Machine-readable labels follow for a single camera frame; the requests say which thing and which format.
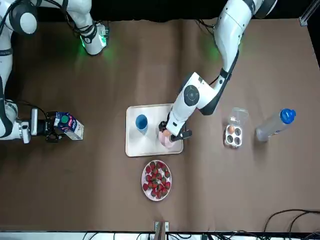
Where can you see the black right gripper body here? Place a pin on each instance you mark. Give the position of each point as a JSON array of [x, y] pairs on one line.
[[45, 128]]

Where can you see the brown egg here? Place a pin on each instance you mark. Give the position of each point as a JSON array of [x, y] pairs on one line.
[[231, 129], [166, 134]]

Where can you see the blue white milk carton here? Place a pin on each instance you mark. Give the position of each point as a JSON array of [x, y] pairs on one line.
[[72, 127]]

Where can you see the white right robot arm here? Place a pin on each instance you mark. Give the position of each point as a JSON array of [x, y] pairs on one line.
[[92, 37]]

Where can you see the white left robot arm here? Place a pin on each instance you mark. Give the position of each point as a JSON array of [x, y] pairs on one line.
[[232, 30]]

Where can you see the blue cup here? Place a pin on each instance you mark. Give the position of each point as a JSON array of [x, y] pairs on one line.
[[141, 122]]

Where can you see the white rectangular tray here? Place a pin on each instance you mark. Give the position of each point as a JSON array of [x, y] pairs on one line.
[[140, 147]]

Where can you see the clear plastic egg carton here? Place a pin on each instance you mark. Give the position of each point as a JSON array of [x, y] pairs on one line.
[[233, 142]]

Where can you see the red strawberries heap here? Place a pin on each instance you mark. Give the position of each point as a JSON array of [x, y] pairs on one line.
[[156, 180]]

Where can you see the pale round plate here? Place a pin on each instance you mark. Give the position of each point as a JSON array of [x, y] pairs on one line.
[[144, 191]]

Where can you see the clear bottle blue cap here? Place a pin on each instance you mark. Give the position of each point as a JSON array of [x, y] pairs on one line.
[[272, 127]]

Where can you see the aluminium middle post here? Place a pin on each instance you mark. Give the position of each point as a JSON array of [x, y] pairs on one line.
[[161, 231]]

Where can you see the aluminium profile bracket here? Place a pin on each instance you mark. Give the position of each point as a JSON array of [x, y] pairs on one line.
[[303, 21]]

